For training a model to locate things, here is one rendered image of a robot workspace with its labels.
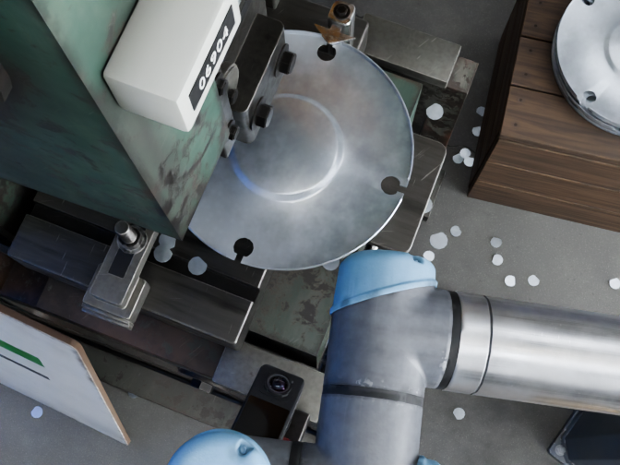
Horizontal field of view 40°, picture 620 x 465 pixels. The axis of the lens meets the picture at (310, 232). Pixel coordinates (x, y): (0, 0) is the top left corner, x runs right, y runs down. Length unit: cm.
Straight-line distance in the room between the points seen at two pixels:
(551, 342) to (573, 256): 118
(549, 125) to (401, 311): 93
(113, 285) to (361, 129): 33
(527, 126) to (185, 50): 113
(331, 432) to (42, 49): 35
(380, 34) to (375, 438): 71
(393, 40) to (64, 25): 86
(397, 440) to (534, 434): 115
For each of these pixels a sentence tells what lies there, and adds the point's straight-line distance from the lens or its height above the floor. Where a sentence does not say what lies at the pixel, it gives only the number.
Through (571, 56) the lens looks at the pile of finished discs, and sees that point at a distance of 153.
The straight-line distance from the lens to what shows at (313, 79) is 101.
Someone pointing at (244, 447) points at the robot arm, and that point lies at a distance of 59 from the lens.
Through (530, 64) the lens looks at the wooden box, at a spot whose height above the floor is 35.
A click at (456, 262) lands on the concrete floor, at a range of 177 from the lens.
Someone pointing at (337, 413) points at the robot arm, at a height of 109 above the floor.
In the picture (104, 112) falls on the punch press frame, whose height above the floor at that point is 131.
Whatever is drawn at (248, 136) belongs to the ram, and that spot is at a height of 92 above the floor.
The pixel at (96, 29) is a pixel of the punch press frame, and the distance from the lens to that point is 40.
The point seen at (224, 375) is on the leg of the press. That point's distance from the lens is 107.
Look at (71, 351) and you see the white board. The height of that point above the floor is 56.
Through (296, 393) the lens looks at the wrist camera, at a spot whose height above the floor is 89.
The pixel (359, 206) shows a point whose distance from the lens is 96.
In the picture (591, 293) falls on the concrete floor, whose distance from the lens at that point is 182.
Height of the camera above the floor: 170
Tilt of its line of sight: 75 degrees down
